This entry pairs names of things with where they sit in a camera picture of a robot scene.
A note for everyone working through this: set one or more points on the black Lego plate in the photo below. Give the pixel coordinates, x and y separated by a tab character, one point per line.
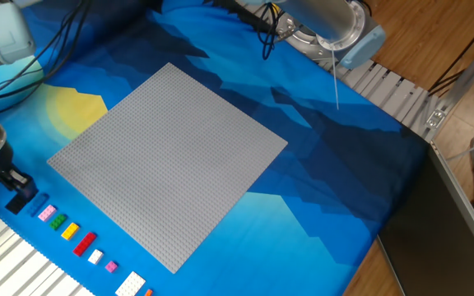
12	207

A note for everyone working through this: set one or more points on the blue Lego brick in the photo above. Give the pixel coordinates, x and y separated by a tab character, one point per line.
38	206

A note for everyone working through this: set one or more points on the pink Lego brick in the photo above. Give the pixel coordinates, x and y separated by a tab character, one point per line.
47	213

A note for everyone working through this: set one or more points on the green Lego brick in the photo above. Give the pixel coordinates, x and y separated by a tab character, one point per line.
58	222

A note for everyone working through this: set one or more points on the yellow Lego brick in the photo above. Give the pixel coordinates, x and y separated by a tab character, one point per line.
70	231

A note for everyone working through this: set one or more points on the red Lego brick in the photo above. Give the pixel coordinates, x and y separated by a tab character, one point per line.
85	244

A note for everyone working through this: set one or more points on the small white Lego brick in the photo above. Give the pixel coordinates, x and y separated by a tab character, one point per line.
95	256

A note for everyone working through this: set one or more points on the small magenta Lego brick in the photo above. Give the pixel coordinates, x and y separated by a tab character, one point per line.
111	266

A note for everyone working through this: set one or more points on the large white Lego plate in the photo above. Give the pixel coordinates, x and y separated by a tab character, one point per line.
130	284

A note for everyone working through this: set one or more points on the large grey Lego baseplate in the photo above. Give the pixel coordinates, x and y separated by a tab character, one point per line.
171	172

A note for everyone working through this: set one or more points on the orange Lego brick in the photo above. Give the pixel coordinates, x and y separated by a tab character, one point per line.
148	292

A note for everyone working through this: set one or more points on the blue mountain print cloth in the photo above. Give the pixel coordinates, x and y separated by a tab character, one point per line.
282	230

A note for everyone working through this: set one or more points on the small yellow object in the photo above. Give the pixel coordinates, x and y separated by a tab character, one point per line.
275	8

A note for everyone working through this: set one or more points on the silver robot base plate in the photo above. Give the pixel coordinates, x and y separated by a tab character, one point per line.
307	43

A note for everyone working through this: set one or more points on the dark panel with metal frame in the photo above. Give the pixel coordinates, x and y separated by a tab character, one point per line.
430	238

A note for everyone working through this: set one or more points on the aluminium beam with corner bracket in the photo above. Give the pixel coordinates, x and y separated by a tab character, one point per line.
463	82

